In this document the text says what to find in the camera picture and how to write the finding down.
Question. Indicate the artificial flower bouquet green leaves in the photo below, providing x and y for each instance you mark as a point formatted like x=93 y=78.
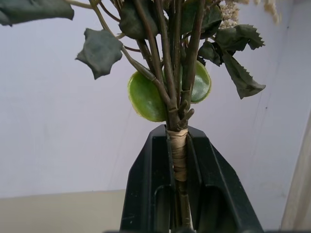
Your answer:
x=170 y=80

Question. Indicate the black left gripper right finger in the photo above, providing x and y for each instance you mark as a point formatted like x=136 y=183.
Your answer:
x=213 y=179

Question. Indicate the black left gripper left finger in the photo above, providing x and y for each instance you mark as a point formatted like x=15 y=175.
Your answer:
x=145 y=174

